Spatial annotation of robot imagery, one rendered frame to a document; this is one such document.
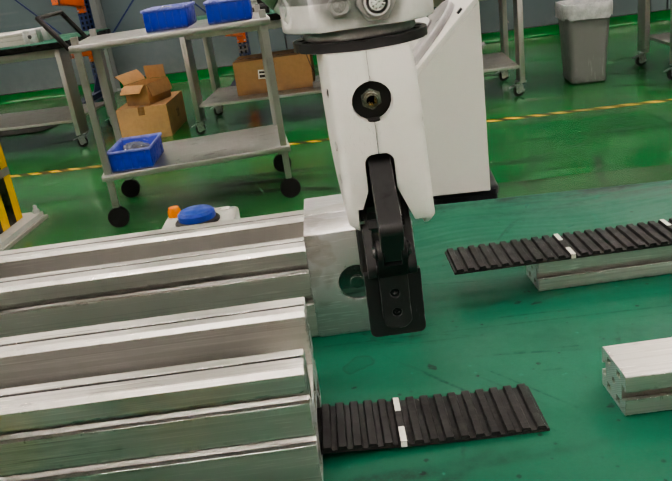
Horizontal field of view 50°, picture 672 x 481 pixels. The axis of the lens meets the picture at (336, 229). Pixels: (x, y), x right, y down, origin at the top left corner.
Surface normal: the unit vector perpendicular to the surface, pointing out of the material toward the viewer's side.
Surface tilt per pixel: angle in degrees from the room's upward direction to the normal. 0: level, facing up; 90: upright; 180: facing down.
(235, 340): 90
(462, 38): 90
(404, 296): 90
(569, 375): 0
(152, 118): 89
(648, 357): 0
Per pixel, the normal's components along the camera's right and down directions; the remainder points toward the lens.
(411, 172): 0.11, 0.31
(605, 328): -0.13, -0.93
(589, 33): -0.08, 0.42
